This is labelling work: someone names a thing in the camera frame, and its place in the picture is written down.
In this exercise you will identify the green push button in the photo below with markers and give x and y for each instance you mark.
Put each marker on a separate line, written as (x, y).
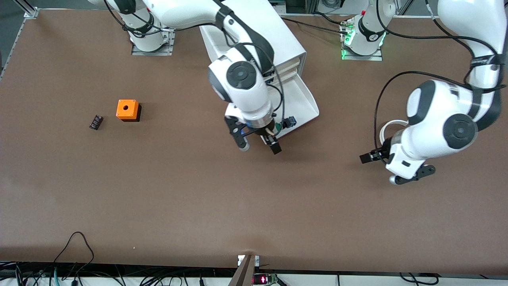
(289, 121)

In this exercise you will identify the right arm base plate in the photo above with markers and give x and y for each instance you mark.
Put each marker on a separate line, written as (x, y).
(137, 51)

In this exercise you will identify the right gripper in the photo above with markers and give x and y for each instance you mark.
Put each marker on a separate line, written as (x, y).
(264, 138)

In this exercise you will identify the orange box with hole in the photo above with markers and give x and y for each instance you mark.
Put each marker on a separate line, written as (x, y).
(127, 108)

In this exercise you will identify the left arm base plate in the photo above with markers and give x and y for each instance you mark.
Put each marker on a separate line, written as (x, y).
(377, 57)

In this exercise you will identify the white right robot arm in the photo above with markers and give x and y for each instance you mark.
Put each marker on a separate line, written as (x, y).
(254, 95)

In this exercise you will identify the small blue black component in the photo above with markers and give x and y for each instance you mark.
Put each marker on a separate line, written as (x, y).
(271, 74)

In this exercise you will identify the brown post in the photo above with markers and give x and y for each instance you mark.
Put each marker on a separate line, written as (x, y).
(244, 274)

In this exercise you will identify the white bracket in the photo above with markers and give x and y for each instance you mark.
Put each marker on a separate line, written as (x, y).
(240, 260)

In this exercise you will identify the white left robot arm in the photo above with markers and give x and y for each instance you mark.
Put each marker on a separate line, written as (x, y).
(432, 119)

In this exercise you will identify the black cylindrical capacitor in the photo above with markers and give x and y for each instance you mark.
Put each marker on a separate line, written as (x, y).
(96, 122)

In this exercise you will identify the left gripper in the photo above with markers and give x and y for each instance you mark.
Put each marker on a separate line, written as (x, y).
(381, 154)

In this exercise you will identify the red lit device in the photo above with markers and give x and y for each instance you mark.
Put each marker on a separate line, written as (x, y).
(264, 279)

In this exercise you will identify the white curved plastic arc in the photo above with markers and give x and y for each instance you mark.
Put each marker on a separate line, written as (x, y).
(391, 122)

